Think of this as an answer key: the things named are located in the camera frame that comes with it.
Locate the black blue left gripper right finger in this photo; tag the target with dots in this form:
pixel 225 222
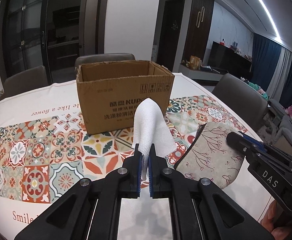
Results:
pixel 200 209

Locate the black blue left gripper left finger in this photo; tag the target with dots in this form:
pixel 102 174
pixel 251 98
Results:
pixel 89 209

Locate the beige branch print pouch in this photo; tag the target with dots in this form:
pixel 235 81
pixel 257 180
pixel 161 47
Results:
pixel 209 156

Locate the white cloth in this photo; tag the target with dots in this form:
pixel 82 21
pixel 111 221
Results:
pixel 150 128

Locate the person's right hand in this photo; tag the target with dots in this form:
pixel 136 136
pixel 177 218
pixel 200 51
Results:
pixel 277 222

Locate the grey chair right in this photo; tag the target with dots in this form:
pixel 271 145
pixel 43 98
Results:
pixel 246 102

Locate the grey chair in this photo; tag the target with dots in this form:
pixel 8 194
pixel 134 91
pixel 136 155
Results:
pixel 103 58
pixel 246 102
pixel 25 81

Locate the patterned tablecloth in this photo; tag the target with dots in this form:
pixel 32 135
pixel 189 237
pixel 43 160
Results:
pixel 44 150

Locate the white low bench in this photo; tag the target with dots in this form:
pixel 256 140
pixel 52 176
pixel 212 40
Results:
pixel 199 74

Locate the blue curtain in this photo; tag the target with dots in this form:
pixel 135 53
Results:
pixel 268 65

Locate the brown cardboard box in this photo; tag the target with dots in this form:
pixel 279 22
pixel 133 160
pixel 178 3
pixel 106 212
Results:
pixel 110 92

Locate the dark wooden door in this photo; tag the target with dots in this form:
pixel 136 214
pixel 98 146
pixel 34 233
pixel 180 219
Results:
pixel 170 32

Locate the grey chair left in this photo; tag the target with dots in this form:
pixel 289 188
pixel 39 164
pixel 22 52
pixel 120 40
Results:
pixel 25 81

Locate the grey chair middle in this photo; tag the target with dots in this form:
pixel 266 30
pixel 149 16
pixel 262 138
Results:
pixel 103 58

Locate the black sliding glass door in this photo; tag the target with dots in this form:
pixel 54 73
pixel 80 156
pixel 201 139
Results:
pixel 49 33

